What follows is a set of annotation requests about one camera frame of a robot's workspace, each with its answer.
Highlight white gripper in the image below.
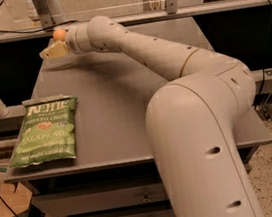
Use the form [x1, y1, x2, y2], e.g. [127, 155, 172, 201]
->
[40, 25, 92, 61]

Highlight orange fruit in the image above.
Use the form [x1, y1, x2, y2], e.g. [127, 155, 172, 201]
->
[53, 28, 67, 41]

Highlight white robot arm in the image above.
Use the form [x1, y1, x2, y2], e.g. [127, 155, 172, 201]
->
[40, 16, 265, 217]

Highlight green jalapeno chip bag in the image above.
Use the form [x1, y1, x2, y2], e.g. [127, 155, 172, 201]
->
[10, 95, 77, 168]

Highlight grey drawer cabinet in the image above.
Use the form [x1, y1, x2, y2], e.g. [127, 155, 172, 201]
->
[0, 7, 272, 217]

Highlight top grey drawer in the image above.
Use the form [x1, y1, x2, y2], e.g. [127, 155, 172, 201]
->
[30, 162, 256, 217]

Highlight grey metal bracket left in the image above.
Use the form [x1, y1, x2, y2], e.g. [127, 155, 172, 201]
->
[32, 0, 54, 30]

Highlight black cable on shelf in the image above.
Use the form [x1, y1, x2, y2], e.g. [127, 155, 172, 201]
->
[0, 0, 80, 39]

